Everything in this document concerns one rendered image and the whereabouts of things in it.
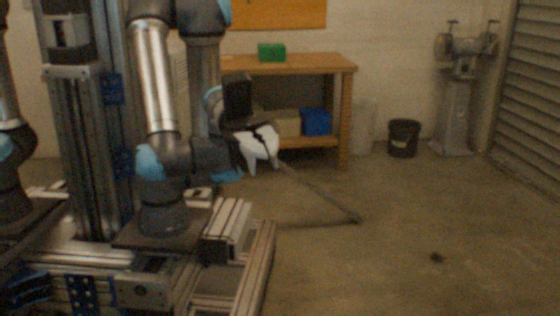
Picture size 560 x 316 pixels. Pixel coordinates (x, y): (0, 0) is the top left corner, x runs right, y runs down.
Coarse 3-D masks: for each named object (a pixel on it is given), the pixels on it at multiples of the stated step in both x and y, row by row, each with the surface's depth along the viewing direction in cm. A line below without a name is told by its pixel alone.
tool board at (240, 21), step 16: (240, 0) 359; (256, 0) 361; (272, 0) 363; (288, 0) 364; (304, 0) 366; (320, 0) 368; (240, 16) 364; (256, 16) 366; (272, 16) 367; (288, 16) 369; (304, 16) 371; (320, 16) 373
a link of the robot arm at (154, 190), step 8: (136, 160) 116; (136, 168) 118; (184, 176) 118; (144, 184) 117; (152, 184) 116; (160, 184) 116; (168, 184) 117; (176, 184) 118; (184, 184) 119; (144, 192) 118; (152, 192) 117; (160, 192) 117; (168, 192) 118; (176, 192) 120; (144, 200) 119; (152, 200) 118; (160, 200) 118; (168, 200) 119
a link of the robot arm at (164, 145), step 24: (144, 0) 100; (168, 0) 101; (144, 24) 98; (168, 24) 104; (144, 48) 97; (144, 72) 95; (168, 72) 97; (144, 96) 94; (168, 96) 95; (144, 120) 93; (168, 120) 92; (144, 144) 90; (168, 144) 90; (192, 144) 92; (144, 168) 88; (168, 168) 90; (192, 168) 91
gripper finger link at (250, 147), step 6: (240, 132) 72; (246, 132) 71; (240, 138) 69; (246, 138) 69; (252, 138) 69; (240, 144) 68; (246, 144) 67; (252, 144) 67; (258, 144) 66; (246, 150) 67; (252, 150) 66; (258, 150) 66; (264, 150) 65; (246, 156) 71; (252, 156) 67; (258, 156) 66; (264, 156) 65; (252, 162) 68; (252, 168) 69; (252, 174) 70
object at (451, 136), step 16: (448, 48) 364; (464, 48) 366; (480, 48) 369; (464, 64) 374; (448, 80) 388; (464, 80) 374; (448, 96) 389; (464, 96) 382; (448, 112) 389; (464, 112) 387; (448, 128) 390; (464, 128) 392; (432, 144) 411; (448, 144) 394; (464, 144) 396
